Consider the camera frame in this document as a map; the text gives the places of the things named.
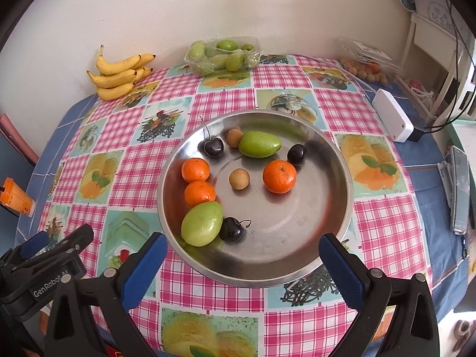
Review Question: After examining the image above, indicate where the yellow banana bunch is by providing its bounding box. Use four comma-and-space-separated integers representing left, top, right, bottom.
87, 45, 157, 101

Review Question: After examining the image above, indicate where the red net bag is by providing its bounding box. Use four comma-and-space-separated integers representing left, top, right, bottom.
403, 78, 437, 108

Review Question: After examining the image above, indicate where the pile of packed green jujubes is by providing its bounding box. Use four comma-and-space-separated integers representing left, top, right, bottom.
188, 40, 255, 74

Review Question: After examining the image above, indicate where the dark cherry with curled stem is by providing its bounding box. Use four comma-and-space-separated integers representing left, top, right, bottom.
219, 216, 252, 243

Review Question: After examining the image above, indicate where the pink bar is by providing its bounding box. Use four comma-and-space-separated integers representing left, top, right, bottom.
0, 113, 40, 166

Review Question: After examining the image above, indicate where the white rack frame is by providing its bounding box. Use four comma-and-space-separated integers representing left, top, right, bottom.
400, 11, 476, 120

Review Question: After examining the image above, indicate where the clear plastic fruit tray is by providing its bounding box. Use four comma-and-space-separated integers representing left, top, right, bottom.
185, 36, 263, 76

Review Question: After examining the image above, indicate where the orange drink cup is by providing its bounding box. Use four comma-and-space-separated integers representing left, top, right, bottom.
0, 177, 36, 217

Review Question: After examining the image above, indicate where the green jujube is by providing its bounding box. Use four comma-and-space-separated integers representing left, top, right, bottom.
181, 201, 224, 247
238, 131, 282, 158

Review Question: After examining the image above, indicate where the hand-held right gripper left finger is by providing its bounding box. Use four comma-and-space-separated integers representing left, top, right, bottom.
45, 232, 168, 357

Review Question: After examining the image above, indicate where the dark cherry with long stem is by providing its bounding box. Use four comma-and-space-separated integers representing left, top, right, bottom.
200, 116, 225, 158

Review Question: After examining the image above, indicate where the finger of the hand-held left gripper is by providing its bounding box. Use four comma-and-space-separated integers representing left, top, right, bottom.
0, 231, 51, 268
18, 224, 94, 268

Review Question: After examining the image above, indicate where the dark stemless cherry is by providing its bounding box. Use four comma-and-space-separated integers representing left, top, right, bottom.
287, 144, 308, 167

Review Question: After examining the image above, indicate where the pink checked printed tablecloth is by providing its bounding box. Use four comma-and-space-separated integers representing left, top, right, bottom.
37, 54, 434, 357

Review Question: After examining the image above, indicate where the clear plastic clamshell box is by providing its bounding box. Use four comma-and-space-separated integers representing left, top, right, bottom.
338, 37, 404, 86

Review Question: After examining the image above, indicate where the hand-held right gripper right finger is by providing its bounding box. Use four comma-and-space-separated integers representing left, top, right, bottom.
319, 233, 440, 357

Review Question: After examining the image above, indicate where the round stainless steel basin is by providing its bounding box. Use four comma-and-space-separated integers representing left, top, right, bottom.
157, 111, 354, 288

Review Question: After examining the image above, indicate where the heap of brown longans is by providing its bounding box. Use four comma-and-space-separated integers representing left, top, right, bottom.
340, 57, 389, 84

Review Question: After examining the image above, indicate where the grey clip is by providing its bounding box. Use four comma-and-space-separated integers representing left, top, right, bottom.
437, 146, 472, 235

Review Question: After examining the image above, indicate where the large orange tangerine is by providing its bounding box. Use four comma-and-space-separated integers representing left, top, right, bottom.
262, 160, 297, 194

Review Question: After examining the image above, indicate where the white rectangular power box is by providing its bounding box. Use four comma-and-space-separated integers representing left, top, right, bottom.
372, 88, 414, 143

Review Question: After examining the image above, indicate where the black cable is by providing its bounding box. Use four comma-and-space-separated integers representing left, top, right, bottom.
424, 0, 476, 134

